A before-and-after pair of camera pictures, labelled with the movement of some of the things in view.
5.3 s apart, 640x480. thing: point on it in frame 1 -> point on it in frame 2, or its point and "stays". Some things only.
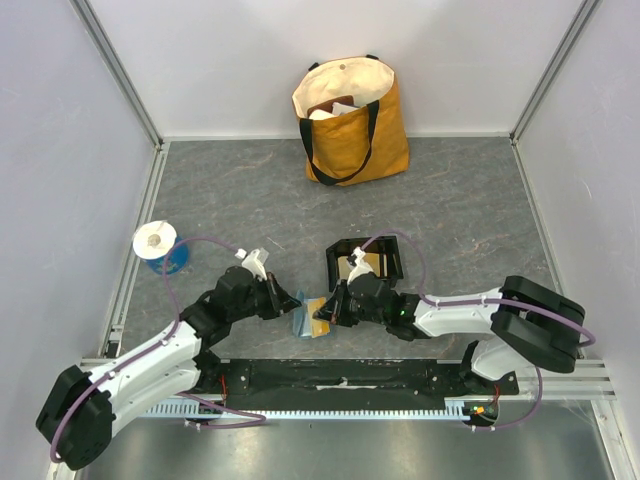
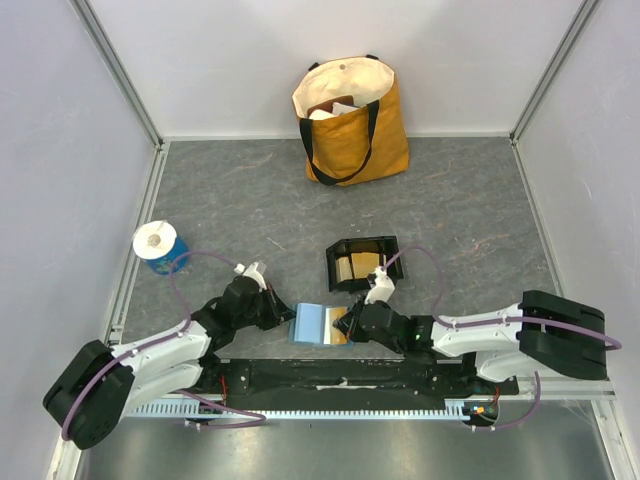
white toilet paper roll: [154, 240] stays
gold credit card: [319, 328] -> [331, 334]
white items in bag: [337, 109] stays
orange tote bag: [352, 121] stays
